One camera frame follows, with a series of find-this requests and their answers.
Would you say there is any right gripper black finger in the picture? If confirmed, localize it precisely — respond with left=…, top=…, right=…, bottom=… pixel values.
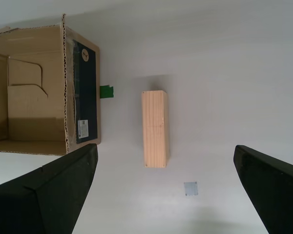
left=0, top=143, right=99, bottom=234
left=232, top=145, right=293, bottom=234

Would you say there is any green tape piece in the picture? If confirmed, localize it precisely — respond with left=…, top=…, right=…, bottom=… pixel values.
left=99, top=85, right=115, bottom=99

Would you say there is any brown cardboard box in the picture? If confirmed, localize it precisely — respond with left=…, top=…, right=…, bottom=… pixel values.
left=0, top=13, right=102, bottom=156

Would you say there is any grey tape square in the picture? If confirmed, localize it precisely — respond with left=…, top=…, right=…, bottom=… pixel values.
left=184, top=181, right=199, bottom=197

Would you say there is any light wooden block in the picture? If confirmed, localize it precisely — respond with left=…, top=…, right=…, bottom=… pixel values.
left=141, top=90, right=171, bottom=169

